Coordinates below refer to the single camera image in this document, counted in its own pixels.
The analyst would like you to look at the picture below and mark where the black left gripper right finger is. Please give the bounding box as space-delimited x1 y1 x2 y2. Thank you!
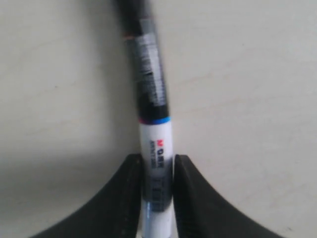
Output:
173 155 279 238

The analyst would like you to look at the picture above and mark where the black and white marker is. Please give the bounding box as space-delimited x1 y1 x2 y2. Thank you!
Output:
114 0 174 238

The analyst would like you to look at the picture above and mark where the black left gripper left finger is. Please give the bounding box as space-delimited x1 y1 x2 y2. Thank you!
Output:
35 154 143 238

